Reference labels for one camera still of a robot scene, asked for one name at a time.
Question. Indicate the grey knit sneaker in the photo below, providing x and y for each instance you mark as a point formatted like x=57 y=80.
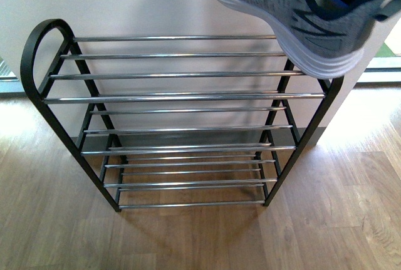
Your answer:
x=325 y=39

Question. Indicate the black chrome shoe rack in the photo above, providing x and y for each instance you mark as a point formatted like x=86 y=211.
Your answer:
x=132 y=85

